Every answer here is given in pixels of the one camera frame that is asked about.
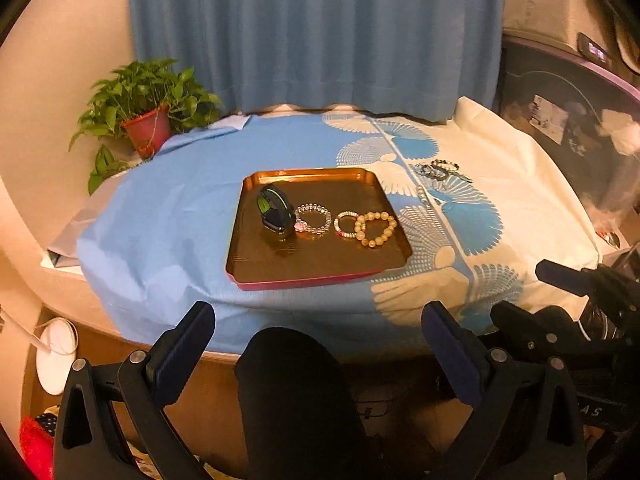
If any cream wooden bead bracelet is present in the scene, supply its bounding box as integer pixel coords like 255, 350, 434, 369
354, 210, 399, 248

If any pink white bead bracelet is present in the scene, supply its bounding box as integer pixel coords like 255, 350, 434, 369
333, 210, 362, 240

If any clear crystal bead bracelet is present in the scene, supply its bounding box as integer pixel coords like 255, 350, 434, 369
293, 202, 333, 238

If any black green watch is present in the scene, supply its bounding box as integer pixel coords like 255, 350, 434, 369
256, 184, 295, 236

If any red floral cloth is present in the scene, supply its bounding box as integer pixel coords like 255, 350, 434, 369
18, 416, 54, 480

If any white round device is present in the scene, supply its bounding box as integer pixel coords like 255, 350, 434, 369
36, 318, 78, 396

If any blue patterned bed cover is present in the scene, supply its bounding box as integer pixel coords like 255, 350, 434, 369
77, 98, 602, 358

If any person's black-clad knee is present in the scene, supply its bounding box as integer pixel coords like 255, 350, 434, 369
234, 327, 378, 479

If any orange metal tray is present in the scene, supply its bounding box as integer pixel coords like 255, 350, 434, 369
226, 167, 412, 290

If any blue curtain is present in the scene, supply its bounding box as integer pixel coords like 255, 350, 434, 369
129, 0, 503, 122

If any red flower pot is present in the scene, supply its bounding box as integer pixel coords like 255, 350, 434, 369
122, 105, 171, 159

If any green potted plant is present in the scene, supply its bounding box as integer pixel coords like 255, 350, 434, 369
68, 58, 224, 194

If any white cable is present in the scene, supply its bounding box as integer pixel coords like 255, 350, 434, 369
0, 306, 79, 359

